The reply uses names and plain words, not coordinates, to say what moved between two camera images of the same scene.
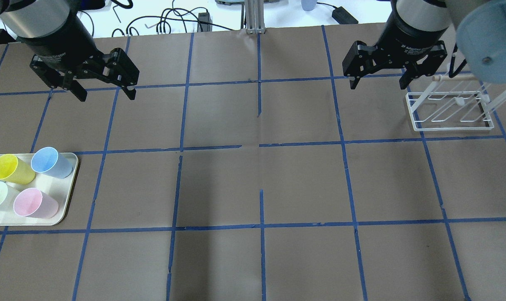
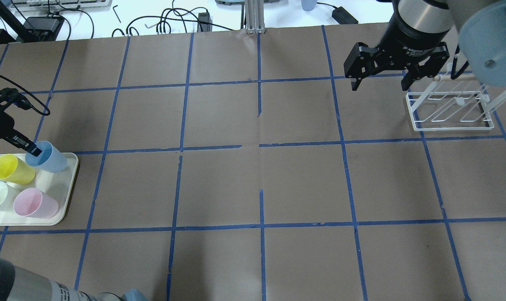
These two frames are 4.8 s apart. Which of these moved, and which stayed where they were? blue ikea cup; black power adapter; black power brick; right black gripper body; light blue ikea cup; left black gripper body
Moved: light blue ikea cup; left black gripper body
Stayed: black power adapter; right black gripper body; black power brick; blue ikea cup
